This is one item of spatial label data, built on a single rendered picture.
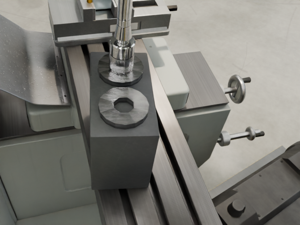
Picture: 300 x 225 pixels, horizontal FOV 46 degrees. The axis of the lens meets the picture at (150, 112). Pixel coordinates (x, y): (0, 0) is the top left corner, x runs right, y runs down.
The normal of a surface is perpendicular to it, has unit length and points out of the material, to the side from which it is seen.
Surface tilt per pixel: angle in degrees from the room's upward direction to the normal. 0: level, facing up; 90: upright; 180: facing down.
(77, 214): 0
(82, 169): 90
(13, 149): 90
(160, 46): 0
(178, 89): 0
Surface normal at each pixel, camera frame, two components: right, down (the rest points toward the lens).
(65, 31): 0.30, 0.75
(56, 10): 0.11, -0.65
